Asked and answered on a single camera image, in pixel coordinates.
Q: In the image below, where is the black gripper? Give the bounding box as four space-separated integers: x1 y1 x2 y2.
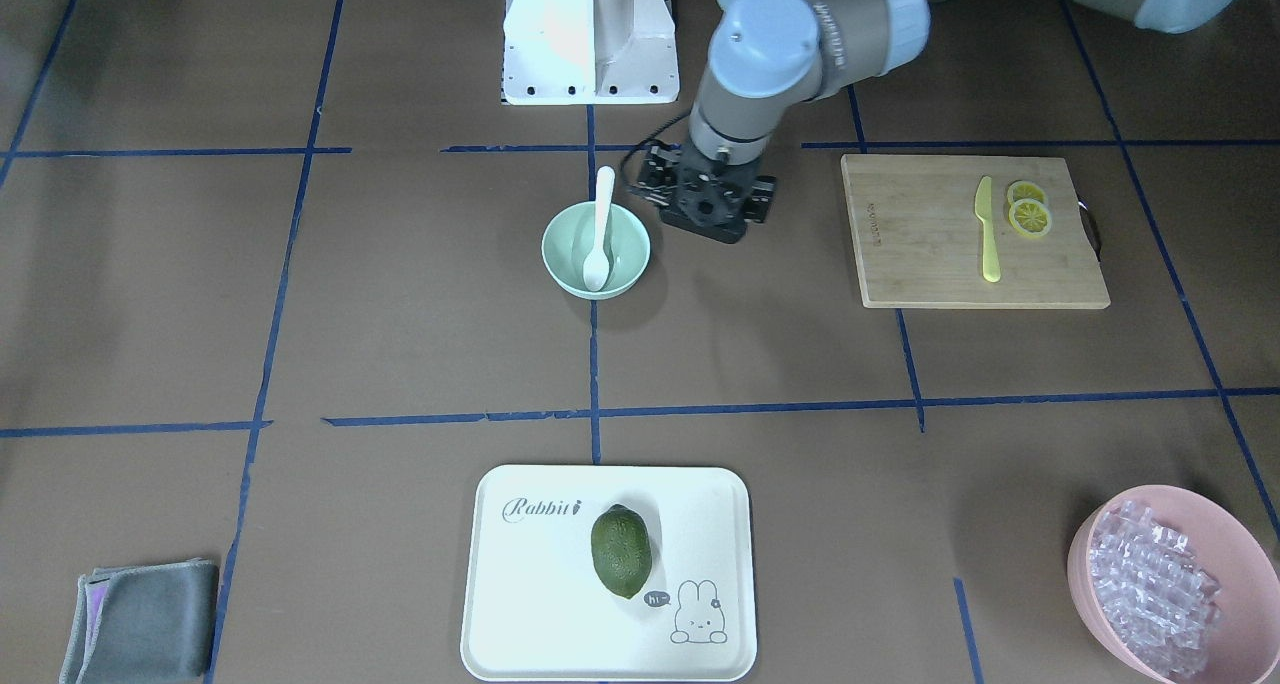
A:
628 142 777 224

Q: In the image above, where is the white plastic spoon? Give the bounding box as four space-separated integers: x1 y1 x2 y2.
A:
582 167 616 292

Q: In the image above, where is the light green bowl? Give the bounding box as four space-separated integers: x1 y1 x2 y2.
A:
541 201 652 300

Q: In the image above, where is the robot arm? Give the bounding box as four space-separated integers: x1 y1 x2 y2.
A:
620 0 1234 243

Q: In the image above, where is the pink bowl with ice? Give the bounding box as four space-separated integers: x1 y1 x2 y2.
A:
1066 485 1279 683

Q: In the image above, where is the bamboo cutting board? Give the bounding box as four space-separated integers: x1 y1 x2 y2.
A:
840 154 1111 310

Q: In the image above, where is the yellow plastic knife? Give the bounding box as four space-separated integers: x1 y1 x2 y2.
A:
974 175 1002 283

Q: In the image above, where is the green avocado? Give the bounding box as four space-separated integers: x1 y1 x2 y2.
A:
590 503 653 599

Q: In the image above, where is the white rabbit tray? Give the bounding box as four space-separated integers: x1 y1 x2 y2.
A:
460 465 758 681

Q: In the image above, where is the grey folded cloth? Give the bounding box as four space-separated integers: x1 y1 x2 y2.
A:
59 558 219 683

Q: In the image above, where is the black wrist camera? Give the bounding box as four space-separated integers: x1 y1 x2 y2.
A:
659 178 748 245

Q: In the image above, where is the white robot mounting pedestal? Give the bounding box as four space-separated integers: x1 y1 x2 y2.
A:
502 0 681 106

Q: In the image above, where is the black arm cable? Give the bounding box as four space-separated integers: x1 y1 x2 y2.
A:
620 0 870 190

